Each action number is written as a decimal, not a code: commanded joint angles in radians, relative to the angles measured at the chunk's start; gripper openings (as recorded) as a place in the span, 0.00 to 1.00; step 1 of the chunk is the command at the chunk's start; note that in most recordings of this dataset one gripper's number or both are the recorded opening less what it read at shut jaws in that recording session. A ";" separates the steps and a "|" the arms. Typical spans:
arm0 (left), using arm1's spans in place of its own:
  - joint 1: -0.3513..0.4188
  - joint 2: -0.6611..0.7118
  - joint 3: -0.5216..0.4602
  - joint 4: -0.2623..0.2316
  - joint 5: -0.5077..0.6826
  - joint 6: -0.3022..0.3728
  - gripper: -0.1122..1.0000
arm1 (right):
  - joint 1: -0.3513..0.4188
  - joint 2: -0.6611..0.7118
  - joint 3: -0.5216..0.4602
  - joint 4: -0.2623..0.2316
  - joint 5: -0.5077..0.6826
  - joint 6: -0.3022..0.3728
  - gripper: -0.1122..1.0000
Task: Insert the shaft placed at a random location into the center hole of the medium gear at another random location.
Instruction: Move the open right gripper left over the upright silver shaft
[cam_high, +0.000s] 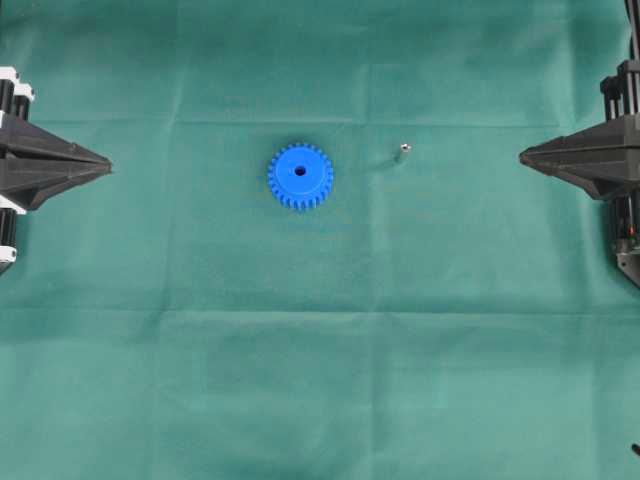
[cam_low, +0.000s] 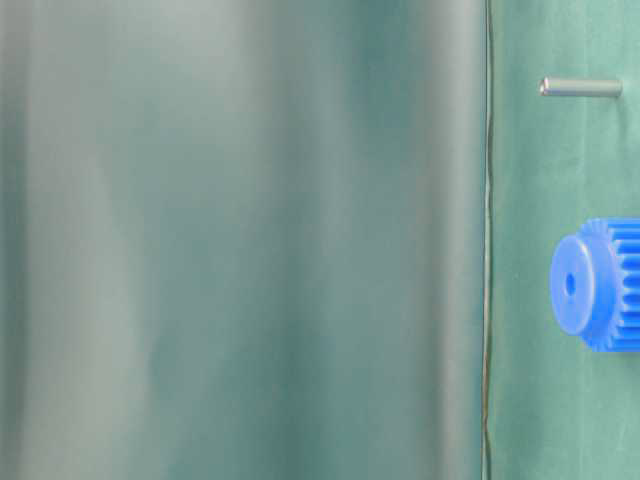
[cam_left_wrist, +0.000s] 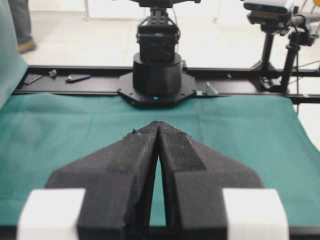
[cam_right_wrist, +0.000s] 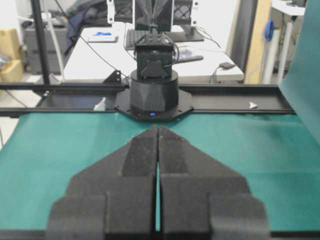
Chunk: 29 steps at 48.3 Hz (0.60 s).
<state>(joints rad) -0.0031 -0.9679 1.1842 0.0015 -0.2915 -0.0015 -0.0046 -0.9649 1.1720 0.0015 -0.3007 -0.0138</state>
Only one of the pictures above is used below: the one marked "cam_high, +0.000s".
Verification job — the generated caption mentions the black cable top right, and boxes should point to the black cable top right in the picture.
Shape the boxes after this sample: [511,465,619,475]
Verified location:
[621,0,640,66]

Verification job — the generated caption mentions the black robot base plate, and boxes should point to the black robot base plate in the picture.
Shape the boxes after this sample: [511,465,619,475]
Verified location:
[614,238,640,288]

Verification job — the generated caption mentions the blue plastic gear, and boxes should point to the blue plastic gear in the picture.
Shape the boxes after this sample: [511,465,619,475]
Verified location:
[267,143,334,211]

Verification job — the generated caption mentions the green table cloth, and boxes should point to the green table cloth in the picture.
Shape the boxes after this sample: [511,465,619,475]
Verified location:
[1,1,639,479]

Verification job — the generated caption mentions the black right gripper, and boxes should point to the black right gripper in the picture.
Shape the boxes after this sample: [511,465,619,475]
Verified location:
[519,59,639,239]

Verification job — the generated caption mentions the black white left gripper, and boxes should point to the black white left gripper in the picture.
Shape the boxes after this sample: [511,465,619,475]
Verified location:
[0,65,114,275]

